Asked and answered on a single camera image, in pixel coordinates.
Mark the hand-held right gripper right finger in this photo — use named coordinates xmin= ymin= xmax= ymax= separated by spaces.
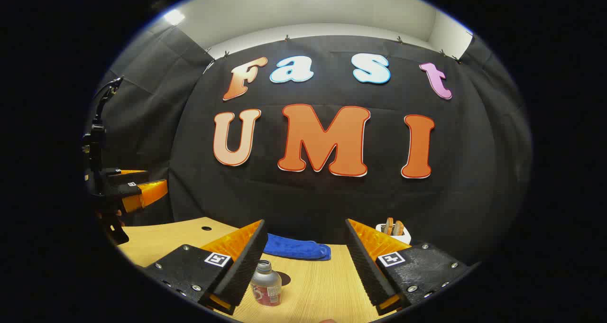
xmin=345 ymin=218 xmax=476 ymax=316

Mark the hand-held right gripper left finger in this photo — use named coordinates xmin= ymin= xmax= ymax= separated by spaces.
xmin=141 ymin=219 xmax=269 ymax=315

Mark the silver water bottle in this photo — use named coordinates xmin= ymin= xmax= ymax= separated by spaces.
xmin=250 ymin=260 xmax=283 ymax=307

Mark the white toaster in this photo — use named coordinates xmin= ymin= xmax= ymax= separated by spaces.
xmin=375 ymin=222 xmax=412 ymax=245

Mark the blue folded towel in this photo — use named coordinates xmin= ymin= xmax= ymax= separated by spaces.
xmin=263 ymin=233 xmax=332 ymax=261

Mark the black backdrop cloth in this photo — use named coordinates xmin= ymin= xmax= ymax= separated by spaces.
xmin=85 ymin=22 xmax=534 ymax=267

